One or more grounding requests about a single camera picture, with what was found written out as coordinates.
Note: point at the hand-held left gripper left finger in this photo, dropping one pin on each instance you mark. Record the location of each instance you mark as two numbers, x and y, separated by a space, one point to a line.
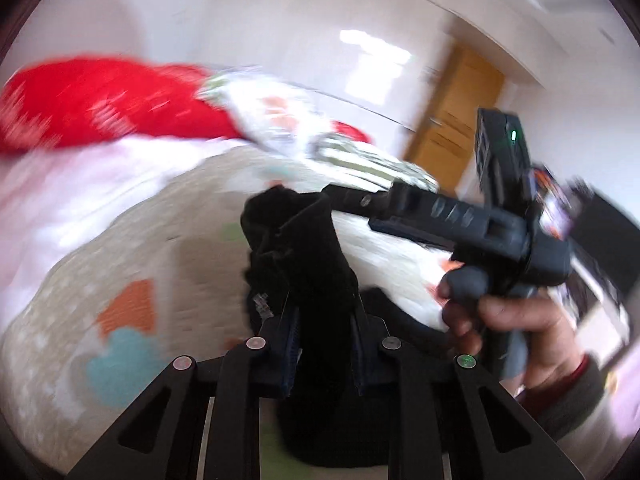
290 350

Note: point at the person's right hand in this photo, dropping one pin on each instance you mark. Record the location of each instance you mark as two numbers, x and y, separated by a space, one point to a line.
545 340

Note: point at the white bed headboard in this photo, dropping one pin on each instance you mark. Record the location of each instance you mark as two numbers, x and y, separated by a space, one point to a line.
75 25

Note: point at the red printed pillow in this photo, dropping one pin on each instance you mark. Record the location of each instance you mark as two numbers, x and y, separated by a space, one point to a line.
100 100

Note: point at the white floral quilt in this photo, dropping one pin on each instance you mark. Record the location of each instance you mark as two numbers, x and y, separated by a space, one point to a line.
270 110

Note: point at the wooden door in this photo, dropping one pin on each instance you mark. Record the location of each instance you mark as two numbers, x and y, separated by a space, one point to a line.
460 110

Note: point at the pink fleece blanket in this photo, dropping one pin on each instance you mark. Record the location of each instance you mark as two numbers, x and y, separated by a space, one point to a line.
75 195

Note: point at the black pants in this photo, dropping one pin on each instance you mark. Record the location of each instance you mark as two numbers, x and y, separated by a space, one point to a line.
310 260

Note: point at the green white-dotted pillow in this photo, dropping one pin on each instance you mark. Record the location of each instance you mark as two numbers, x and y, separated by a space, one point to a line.
380 165

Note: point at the heart print quilted bedspread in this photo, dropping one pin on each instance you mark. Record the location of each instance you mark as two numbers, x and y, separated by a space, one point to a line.
165 240

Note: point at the glossy white wardrobe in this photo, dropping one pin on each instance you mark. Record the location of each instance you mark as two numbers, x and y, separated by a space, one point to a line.
360 60

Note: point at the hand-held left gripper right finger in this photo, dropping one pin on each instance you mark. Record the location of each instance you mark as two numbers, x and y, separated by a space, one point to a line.
357 355

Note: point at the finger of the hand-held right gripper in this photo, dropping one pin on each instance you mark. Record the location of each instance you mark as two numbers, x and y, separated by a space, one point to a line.
355 197

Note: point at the person's right forearm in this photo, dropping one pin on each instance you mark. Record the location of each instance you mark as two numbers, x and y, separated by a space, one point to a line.
575 400

